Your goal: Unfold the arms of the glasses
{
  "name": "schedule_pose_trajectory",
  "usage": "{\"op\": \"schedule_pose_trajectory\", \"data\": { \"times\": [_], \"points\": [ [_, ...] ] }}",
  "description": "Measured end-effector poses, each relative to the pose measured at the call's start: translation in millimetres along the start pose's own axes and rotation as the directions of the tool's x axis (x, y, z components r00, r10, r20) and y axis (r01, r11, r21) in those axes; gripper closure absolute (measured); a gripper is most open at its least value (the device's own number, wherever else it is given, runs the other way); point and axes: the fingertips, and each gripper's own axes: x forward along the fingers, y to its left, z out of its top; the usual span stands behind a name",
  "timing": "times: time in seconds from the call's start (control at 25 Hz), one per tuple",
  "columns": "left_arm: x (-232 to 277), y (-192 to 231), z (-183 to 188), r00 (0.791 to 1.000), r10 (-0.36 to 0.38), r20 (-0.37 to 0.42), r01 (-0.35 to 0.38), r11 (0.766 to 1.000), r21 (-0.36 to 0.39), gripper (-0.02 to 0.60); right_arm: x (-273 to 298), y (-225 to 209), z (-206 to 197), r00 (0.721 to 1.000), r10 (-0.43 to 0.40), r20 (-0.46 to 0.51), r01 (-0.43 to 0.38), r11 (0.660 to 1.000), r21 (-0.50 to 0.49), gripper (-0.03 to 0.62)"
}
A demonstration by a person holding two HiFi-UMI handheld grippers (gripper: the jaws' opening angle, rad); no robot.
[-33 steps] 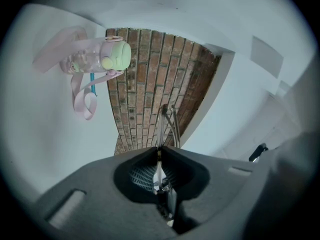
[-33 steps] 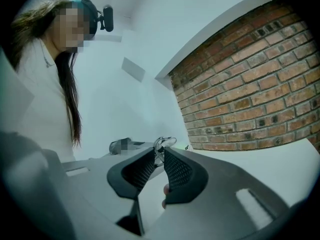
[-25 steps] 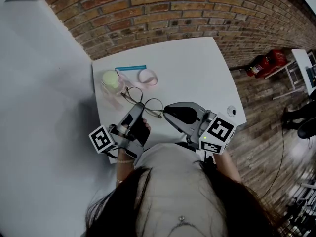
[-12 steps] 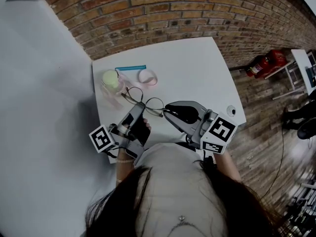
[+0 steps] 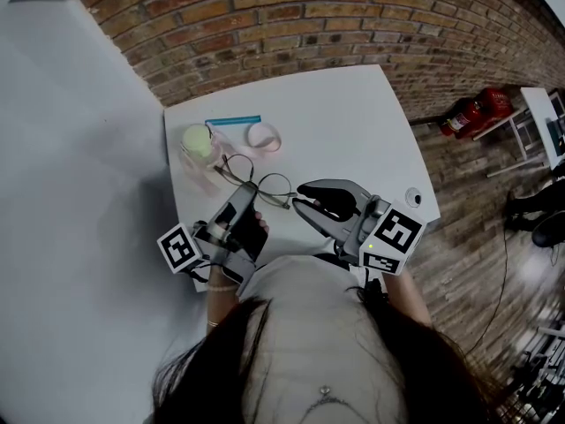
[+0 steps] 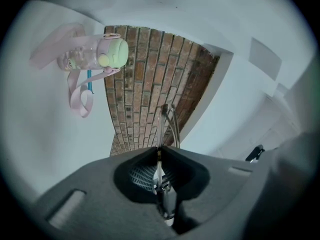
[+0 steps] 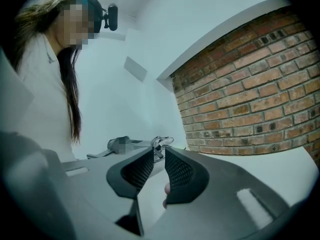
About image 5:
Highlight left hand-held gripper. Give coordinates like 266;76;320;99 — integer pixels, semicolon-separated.
155;182;260;298

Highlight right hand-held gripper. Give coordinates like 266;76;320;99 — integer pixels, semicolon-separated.
292;178;427;277

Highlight thin metal-framed eyeglasses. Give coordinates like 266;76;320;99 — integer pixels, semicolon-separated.
215;153;298;211

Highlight person's right forearm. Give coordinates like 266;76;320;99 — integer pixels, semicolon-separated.
380;266;434;329

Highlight person's left forearm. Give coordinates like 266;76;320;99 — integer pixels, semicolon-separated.
205;262;243;337

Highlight person's left hand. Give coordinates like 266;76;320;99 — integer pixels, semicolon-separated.
230;204;270;262

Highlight clear pink zip pouch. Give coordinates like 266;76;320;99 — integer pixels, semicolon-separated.
211;121;283;161

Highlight pale green round container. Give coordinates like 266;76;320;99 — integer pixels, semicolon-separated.
178;123;229;196

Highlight teal plastic strip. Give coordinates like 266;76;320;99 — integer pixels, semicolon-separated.
204;114;262;127

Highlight person's white shirt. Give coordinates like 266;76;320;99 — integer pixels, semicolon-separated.
237;254;410;424

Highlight white metal stand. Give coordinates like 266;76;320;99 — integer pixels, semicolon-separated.
471;106;551;179

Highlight black bulky equipment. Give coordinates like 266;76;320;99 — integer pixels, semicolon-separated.
507;178;565;249

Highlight white side table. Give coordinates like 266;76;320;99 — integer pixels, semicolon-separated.
519;86;565;170

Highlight grey metal rack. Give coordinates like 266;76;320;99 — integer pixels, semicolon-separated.
498;315;565;424

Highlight silver necklace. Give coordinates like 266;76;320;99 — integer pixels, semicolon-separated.
304;384;354;414

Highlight black floor cable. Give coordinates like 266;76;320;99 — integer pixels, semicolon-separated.
463;192;513;357

